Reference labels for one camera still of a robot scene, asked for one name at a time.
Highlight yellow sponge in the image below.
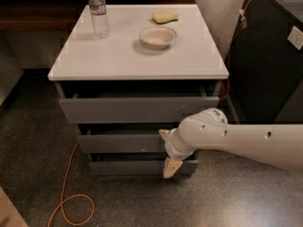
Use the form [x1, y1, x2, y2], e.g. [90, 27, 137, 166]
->
[151, 9, 179, 25]

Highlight dark wooden bench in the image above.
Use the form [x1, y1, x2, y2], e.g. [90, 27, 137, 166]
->
[0, 0, 196, 31]

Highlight grey drawer cabinet white top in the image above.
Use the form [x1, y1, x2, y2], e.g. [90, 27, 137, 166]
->
[47, 4, 229, 180]

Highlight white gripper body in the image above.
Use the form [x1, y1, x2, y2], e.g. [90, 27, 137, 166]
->
[164, 129, 195, 161]

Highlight grey top drawer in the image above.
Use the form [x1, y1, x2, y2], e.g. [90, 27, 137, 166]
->
[59, 93, 219, 124]

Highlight orange cable on floor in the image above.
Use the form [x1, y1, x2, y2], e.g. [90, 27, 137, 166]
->
[46, 141, 96, 227]

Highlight clear plastic water bottle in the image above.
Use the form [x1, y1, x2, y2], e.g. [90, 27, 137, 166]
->
[88, 0, 109, 38]

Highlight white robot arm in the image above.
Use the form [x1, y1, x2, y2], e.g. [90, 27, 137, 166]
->
[159, 108, 303, 179]

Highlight white bowl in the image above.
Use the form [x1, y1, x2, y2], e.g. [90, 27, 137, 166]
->
[139, 26, 177, 50]

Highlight grey bottom drawer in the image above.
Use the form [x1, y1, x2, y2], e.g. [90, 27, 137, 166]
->
[88, 151, 199, 177]

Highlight grey drawer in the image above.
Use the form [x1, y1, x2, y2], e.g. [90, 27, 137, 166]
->
[78, 123, 176, 153]
[59, 93, 219, 124]
[88, 151, 199, 177]

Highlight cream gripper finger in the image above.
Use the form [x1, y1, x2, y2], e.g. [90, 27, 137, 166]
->
[159, 130, 169, 140]
[163, 157, 183, 179]

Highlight white wall outlet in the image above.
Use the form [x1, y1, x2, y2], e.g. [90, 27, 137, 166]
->
[288, 26, 303, 50]

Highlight black cabinet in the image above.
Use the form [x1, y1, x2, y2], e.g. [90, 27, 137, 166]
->
[226, 0, 303, 124]

